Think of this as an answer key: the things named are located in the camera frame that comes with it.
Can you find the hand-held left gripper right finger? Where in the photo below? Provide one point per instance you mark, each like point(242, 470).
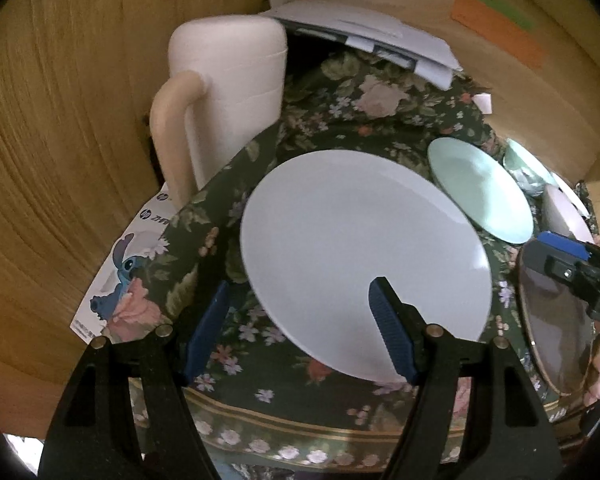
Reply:
point(390, 330)

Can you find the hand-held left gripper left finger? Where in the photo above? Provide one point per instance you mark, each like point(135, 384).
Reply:
point(207, 330)

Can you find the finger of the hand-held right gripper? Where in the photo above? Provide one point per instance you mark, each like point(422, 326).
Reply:
point(560, 244)

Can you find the pale green plate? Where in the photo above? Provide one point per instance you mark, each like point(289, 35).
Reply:
point(480, 190)

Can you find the large white plate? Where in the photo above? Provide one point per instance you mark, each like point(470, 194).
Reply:
point(350, 240)

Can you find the small pink plate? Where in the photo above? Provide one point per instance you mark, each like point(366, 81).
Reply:
point(562, 215)

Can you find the pale patterned bowl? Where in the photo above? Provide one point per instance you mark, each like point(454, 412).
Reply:
point(527, 162)

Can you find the cartoon printed paper pack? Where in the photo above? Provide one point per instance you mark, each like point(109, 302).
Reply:
point(125, 270)

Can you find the dark green floral tablecloth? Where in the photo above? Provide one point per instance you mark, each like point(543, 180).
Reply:
point(330, 125)

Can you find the orange sticky note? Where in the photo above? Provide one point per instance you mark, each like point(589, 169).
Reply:
point(500, 30)

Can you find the green sticky note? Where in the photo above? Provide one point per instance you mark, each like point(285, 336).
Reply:
point(505, 7)

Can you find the stack of white papers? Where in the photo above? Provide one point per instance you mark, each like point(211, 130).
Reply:
point(380, 27)

